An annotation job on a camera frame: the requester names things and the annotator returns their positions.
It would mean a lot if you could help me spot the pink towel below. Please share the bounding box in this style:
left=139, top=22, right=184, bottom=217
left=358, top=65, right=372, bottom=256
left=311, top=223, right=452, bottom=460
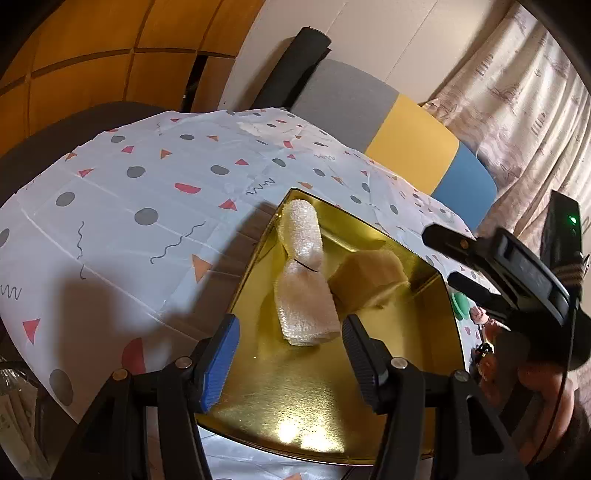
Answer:
left=469, top=306, right=490, bottom=326

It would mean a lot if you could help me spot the white towel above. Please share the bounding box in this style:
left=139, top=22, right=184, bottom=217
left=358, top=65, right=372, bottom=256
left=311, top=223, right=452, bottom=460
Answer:
left=273, top=199, right=341, bottom=346

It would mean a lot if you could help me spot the yellow sponge block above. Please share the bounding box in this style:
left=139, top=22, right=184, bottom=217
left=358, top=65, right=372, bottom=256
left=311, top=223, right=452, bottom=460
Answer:
left=329, top=249, right=409, bottom=314

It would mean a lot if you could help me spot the person right hand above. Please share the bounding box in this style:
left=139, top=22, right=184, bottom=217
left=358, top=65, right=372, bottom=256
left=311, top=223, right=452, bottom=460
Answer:
left=476, top=322, right=578, bottom=462

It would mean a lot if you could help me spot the gold metal tin box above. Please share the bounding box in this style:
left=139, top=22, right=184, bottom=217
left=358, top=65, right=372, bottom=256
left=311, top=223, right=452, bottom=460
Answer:
left=198, top=189, right=465, bottom=466

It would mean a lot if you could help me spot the grey yellow blue chair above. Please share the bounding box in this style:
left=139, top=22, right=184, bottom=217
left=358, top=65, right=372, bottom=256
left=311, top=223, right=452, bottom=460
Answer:
left=290, top=59, right=497, bottom=231

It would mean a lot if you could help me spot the patterned white tablecloth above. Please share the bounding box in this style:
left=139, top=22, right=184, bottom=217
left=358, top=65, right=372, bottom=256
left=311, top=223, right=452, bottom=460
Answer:
left=0, top=107, right=491, bottom=480

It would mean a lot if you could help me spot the beige patterned curtain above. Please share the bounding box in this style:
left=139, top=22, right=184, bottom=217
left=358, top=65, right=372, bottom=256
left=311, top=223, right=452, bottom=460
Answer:
left=424, top=4, right=590, bottom=251

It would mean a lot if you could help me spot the black rolled mat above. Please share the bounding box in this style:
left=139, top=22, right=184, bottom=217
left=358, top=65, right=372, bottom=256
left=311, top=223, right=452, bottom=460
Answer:
left=252, top=27, right=332, bottom=110

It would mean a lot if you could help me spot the wooden panel wardrobe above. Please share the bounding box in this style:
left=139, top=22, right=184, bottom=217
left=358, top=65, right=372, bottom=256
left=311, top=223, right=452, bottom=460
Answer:
left=1, top=0, right=263, bottom=152

